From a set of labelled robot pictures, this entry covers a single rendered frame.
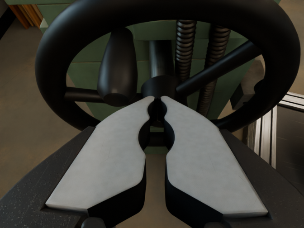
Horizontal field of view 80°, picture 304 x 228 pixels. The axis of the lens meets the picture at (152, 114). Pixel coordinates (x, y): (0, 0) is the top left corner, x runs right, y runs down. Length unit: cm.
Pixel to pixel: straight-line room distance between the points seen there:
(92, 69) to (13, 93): 116
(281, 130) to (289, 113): 12
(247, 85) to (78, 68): 43
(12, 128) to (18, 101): 20
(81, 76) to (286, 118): 95
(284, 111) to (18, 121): 152
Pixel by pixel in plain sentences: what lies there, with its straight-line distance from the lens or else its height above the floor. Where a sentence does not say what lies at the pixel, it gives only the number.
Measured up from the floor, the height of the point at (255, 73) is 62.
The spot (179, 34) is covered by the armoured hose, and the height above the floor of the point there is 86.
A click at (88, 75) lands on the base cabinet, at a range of 48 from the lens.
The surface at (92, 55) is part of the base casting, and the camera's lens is 43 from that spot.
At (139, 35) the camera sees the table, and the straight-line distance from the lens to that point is 26.
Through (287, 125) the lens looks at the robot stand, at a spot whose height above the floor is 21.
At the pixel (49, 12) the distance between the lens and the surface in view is 39.
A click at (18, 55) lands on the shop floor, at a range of 183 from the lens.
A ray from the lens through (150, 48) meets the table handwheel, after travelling 29.
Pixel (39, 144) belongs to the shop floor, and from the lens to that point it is 127.
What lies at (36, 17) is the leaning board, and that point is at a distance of 198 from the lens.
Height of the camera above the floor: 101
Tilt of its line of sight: 61 degrees down
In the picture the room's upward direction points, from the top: 2 degrees counter-clockwise
